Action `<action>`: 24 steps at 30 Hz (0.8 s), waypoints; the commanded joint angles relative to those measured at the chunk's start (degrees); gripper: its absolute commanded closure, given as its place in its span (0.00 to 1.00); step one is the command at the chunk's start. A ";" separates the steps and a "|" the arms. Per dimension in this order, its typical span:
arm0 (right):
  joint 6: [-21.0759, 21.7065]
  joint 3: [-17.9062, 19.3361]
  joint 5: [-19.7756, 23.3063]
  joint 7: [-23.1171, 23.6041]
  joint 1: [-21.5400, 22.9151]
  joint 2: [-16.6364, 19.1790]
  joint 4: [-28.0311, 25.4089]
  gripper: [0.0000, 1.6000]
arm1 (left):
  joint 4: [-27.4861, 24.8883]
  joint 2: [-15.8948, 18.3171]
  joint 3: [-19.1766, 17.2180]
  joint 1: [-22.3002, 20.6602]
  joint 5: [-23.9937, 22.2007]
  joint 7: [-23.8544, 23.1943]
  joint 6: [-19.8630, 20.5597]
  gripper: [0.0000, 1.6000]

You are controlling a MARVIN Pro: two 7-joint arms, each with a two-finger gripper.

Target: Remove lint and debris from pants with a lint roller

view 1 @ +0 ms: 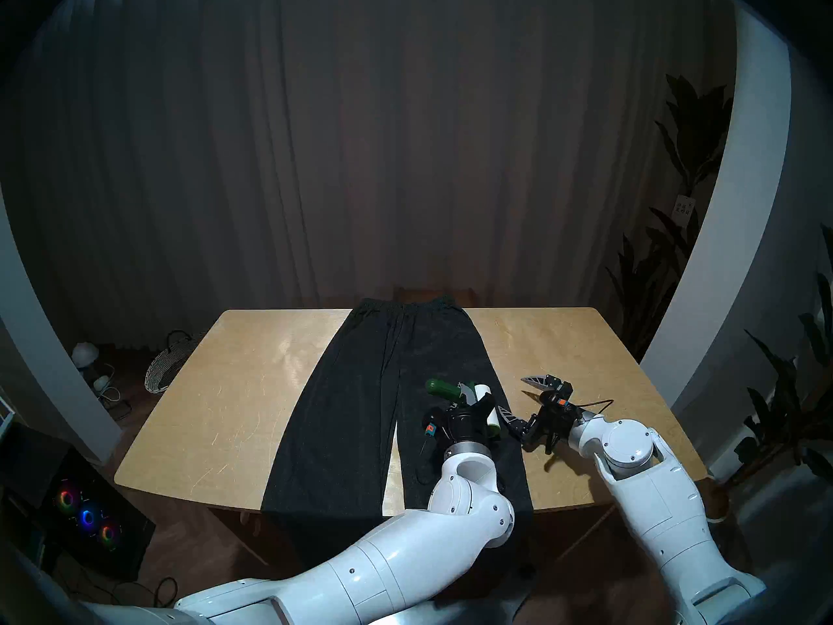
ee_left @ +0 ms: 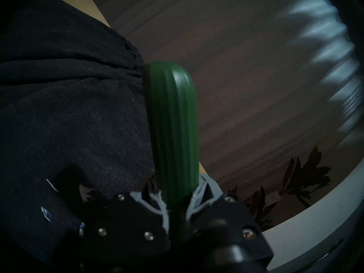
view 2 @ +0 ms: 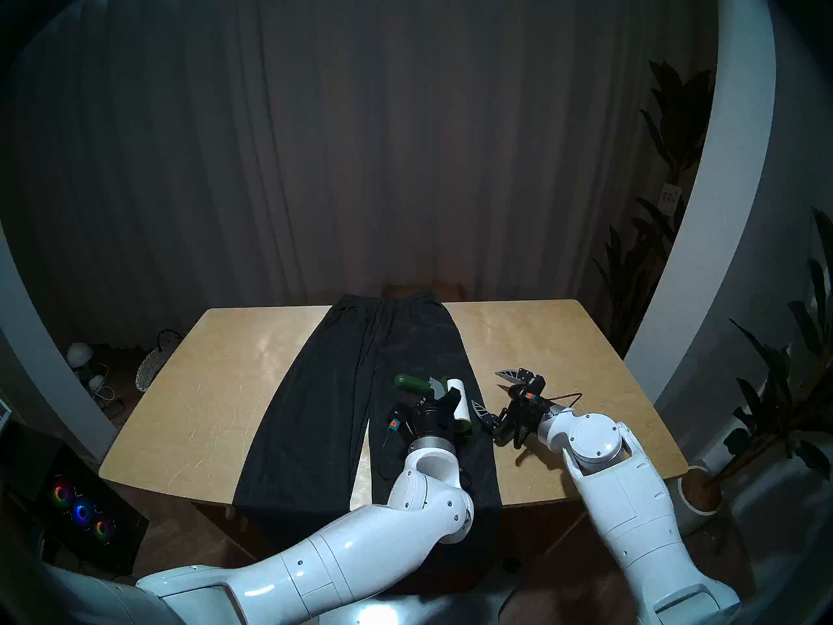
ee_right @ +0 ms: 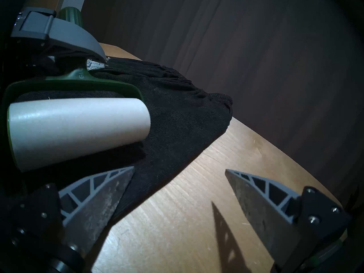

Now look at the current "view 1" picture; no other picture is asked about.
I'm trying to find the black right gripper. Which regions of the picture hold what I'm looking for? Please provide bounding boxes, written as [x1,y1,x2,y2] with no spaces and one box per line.
[497,374,573,454]

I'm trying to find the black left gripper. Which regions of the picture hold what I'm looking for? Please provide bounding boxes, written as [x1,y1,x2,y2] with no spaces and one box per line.
[443,383,498,450]

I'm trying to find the green handled white lint roller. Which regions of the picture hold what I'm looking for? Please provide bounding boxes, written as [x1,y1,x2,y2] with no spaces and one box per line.
[425,379,500,436]

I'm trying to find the dark grey pants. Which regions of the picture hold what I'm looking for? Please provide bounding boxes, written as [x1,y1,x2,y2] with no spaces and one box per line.
[262,296,538,605]

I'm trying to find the potted plant in white pot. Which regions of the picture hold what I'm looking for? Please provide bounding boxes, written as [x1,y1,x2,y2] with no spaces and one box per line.
[706,223,833,523]

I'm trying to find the grey pleated curtain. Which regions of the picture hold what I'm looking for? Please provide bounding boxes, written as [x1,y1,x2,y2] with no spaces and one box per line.
[0,0,739,351]

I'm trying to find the woven wicker basket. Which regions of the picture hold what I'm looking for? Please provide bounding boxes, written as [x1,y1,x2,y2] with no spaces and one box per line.
[144,331,206,395]

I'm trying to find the tall dark leafy plant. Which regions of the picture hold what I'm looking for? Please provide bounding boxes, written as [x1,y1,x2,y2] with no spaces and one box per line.
[605,74,735,361]

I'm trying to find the black computer with RGB fans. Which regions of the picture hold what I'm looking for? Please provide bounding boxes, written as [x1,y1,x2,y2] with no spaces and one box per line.
[0,422,157,582]

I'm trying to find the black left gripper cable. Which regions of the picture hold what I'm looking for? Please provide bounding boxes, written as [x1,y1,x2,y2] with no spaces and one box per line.
[416,432,443,484]

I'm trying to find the black floor cable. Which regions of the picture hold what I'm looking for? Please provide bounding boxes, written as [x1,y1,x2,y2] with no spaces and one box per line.
[85,575,180,611]

